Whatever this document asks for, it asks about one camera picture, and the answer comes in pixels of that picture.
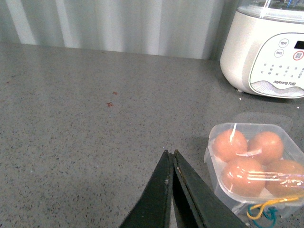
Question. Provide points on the clear plastic egg box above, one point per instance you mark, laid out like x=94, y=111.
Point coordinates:
x=253, y=206

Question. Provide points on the brown egg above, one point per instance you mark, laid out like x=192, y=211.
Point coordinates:
x=284, y=178

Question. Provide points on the brown egg box front-left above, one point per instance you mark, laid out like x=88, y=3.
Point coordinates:
x=244, y=176

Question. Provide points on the grey pleated curtain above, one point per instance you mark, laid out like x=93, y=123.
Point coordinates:
x=178, y=28

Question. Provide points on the brown egg box back-left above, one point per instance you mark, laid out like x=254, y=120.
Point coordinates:
x=229, y=145

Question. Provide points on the brown egg box back-right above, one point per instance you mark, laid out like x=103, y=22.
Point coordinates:
x=265, y=147

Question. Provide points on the white Joyoung soymilk maker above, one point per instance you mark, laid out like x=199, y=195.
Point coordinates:
x=264, y=50

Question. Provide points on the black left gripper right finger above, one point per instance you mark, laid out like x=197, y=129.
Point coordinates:
x=195, y=204

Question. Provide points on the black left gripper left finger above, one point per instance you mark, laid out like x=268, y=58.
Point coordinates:
x=153, y=209

